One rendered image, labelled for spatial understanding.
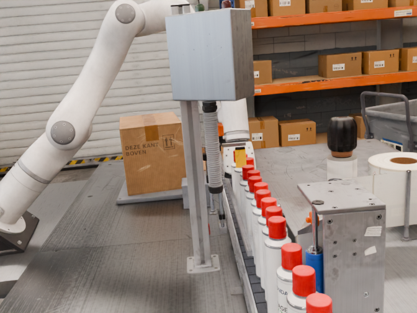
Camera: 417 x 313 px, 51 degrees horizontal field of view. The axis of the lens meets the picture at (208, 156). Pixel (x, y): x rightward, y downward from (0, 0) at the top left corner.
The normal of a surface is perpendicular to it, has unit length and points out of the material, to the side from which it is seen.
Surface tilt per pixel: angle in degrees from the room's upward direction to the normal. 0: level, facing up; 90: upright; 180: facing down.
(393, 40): 90
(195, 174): 90
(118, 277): 0
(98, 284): 0
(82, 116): 69
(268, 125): 90
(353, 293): 90
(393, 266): 0
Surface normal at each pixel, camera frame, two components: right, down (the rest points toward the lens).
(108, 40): -0.30, 0.59
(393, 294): -0.07, -0.96
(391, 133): -0.90, 0.23
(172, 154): 0.18, 0.23
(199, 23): -0.53, 0.25
